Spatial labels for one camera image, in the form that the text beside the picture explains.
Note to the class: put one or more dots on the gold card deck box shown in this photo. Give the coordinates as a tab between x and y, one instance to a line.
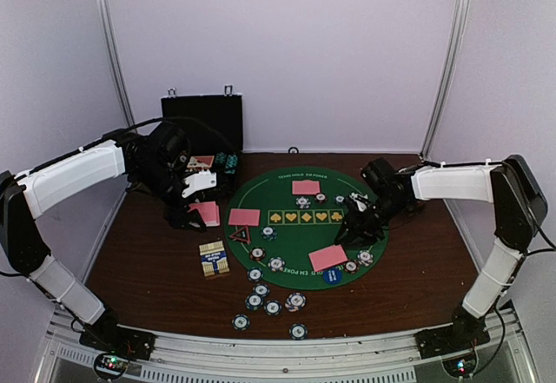
214	260

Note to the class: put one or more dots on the aluminium front rail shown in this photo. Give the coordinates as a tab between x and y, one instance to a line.
387	357

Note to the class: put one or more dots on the dealt red card bottom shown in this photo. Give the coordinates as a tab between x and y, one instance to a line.
328	257

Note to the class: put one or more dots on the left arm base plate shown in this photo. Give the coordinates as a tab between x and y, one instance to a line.
128	343

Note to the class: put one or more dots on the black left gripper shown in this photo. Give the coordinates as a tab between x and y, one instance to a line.
177	221

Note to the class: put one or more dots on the blue tan chips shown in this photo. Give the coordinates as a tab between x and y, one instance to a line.
365	258

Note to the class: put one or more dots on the dealt red card top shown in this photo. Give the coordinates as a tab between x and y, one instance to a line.
306	187

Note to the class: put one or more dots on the red-backed card deck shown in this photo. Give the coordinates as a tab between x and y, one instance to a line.
209	212

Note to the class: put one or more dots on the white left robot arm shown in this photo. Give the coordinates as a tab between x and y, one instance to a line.
26	197

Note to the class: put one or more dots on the teal chip row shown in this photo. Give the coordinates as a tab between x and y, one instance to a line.
231	164

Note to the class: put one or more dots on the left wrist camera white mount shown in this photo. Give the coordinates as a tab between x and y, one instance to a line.
198	181

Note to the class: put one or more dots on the black red triangle all-in button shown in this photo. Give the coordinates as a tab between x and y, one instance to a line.
241	235

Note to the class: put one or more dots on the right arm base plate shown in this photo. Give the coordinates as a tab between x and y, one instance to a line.
433	342

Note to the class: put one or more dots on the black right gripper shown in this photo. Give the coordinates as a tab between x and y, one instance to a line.
358	227

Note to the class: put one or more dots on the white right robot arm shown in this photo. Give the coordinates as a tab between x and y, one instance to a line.
498	206

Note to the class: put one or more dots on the dark green chip row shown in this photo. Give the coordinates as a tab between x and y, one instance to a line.
220	158

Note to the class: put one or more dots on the green blue chip mat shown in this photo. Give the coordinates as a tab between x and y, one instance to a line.
340	200

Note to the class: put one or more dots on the blue small blind button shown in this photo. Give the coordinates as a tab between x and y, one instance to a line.
332	276

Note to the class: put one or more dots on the blue tan chip stack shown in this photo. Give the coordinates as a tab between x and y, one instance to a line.
295	302

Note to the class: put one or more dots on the blue tan chips mat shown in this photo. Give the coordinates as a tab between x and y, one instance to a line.
276	264
302	202

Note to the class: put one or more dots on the black poker set case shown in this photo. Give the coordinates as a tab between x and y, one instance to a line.
213	124

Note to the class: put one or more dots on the black orange chips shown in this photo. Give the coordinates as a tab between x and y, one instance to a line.
320	198
351	266
257	254

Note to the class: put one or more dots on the boxed card deck in case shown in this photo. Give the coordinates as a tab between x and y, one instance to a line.
200	162

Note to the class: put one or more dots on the dealt red card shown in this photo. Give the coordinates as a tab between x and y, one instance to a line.
328	257
306	187
244	217

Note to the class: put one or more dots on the green round poker mat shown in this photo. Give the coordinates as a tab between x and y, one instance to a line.
299	231

